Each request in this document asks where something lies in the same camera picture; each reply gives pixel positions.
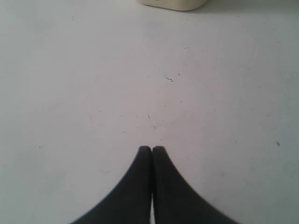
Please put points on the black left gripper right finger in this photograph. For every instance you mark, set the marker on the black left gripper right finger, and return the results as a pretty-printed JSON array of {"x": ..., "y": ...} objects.
[{"x": 174, "y": 200}]

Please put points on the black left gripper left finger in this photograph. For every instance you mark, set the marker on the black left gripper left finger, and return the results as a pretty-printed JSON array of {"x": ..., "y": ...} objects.
[{"x": 130, "y": 200}]

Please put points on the cream bin with circle mark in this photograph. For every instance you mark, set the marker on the cream bin with circle mark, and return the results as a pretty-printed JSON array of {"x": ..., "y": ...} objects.
[{"x": 177, "y": 5}]

